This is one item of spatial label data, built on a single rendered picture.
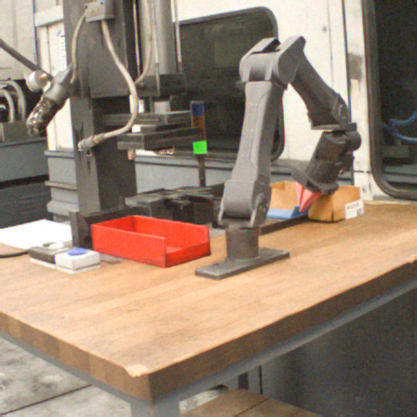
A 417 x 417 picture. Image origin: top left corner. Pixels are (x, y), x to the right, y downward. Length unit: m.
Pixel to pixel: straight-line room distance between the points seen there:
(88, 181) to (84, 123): 0.16
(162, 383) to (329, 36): 1.41
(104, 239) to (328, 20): 1.00
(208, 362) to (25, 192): 3.95
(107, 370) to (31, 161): 3.94
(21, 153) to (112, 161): 2.96
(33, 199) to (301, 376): 2.89
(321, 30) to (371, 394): 1.13
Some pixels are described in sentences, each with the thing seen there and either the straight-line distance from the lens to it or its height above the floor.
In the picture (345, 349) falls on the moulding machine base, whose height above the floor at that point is 0.40.
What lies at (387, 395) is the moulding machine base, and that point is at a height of 0.29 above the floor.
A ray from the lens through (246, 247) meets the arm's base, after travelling 1.27.
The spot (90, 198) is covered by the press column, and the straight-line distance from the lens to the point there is 1.86.
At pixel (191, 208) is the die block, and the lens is 1.69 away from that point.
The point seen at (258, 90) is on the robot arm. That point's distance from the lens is 1.32.
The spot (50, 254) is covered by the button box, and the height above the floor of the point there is 0.93.
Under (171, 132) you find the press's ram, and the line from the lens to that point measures 1.63.
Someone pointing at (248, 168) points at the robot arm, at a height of 1.08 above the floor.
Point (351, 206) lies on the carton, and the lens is 1.70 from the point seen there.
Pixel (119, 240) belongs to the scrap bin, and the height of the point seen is 0.94.
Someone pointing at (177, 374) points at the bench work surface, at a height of 0.88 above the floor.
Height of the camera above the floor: 1.24
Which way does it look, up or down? 10 degrees down
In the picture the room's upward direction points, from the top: 4 degrees counter-clockwise
